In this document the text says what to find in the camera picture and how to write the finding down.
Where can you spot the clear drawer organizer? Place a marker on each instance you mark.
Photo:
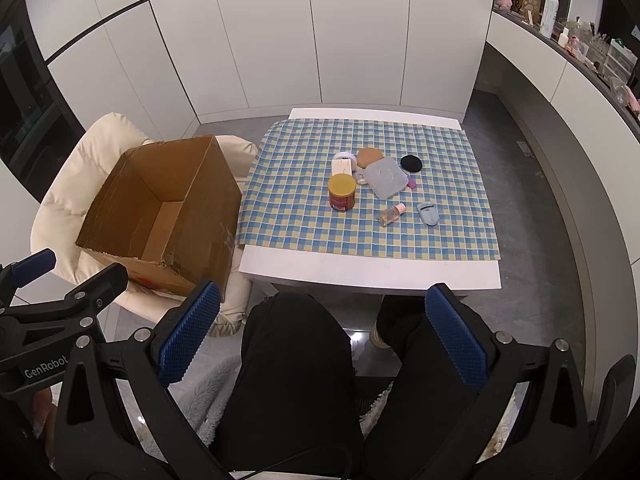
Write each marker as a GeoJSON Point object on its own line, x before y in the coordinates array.
{"type": "Point", "coordinates": [620, 60]}

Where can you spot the black glass cabinet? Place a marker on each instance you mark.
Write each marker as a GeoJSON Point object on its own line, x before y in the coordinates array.
{"type": "Point", "coordinates": [30, 110]}

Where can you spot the beige slipper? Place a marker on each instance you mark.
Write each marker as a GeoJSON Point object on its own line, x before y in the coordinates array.
{"type": "Point", "coordinates": [380, 336]}

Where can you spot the translucent square container lid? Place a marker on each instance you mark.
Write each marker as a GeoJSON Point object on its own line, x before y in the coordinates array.
{"type": "Point", "coordinates": [386, 177]}

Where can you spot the black round puff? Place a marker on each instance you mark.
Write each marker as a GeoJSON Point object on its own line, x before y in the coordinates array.
{"type": "Point", "coordinates": [411, 163]}

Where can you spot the person's right leg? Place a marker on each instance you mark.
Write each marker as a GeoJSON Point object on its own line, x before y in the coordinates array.
{"type": "Point", "coordinates": [415, 355]}

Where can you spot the light blue plastic case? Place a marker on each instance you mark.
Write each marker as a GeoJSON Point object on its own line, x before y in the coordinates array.
{"type": "Point", "coordinates": [428, 213]}

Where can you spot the tan round puff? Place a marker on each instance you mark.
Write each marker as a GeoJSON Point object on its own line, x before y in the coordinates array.
{"type": "Point", "coordinates": [369, 156]}

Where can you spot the person's leg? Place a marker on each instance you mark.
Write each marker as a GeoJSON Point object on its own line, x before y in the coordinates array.
{"type": "Point", "coordinates": [290, 370]}
{"type": "Point", "coordinates": [415, 355]}

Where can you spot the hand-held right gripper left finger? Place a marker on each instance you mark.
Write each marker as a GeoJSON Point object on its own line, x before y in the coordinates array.
{"type": "Point", "coordinates": [190, 332]}

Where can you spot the white table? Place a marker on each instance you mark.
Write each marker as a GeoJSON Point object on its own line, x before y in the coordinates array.
{"type": "Point", "coordinates": [350, 271]}

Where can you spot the small cream square box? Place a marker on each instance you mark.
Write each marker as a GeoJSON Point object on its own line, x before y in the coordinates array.
{"type": "Point", "coordinates": [342, 167]}

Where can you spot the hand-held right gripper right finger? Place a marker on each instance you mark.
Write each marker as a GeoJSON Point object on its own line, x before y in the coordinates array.
{"type": "Point", "coordinates": [457, 340]}

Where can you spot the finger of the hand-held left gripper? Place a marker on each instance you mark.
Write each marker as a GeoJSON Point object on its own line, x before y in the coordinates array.
{"type": "Point", "coordinates": [102, 280]}
{"type": "Point", "coordinates": [32, 264]}

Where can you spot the floor socket cover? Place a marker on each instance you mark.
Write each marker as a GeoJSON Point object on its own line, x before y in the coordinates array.
{"type": "Point", "coordinates": [525, 149]}

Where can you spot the cream padded chair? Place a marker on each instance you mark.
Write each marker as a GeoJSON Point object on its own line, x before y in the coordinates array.
{"type": "Point", "coordinates": [80, 170]}

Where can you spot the blue yellow checkered tablecloth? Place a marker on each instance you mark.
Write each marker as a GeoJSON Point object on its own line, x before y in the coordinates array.
{"type": "Point", "coordinates": [300, 225]}

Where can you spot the small white bottle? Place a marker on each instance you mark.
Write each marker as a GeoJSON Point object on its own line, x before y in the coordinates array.
{"type": "Point", "coordinates": [564, 38]}

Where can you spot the tall white bottle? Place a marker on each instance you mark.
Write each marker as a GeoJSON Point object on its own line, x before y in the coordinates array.
{"type": "Point", "coordinates": [549, 15]}

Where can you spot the small pink tube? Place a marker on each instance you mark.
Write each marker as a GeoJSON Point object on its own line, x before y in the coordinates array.
{"type": "Point", "coordinates": [411, 183]}

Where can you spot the person's left hand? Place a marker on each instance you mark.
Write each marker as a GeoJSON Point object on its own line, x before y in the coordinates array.
{"type": "Point", "coordinates": [44, 410]}

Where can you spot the brown printed carton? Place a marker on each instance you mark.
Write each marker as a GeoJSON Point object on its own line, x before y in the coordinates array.
{"type": "Point", "coordinates": [526, 2]}

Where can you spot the small clear bottle pink cap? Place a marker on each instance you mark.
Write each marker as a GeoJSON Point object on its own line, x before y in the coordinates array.
{"type": "Point", "coordinates": [391, 215]}

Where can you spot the white round compact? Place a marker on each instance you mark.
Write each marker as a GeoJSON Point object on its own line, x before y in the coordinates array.
{"type": "Point", "coordinates": [346, 155]}

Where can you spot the person's left leg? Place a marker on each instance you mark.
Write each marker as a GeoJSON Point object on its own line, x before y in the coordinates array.
{"type": "Point", "coordinates": [290, 370]}

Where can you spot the red jar with yellow lid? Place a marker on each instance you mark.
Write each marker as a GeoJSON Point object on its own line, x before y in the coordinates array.
{"type": "Point", "coordinates": [342, 192]}

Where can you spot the brown cardboard box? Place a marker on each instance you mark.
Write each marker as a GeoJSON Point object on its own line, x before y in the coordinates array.
{"type": "Point", "coordinates": [200, 200]}

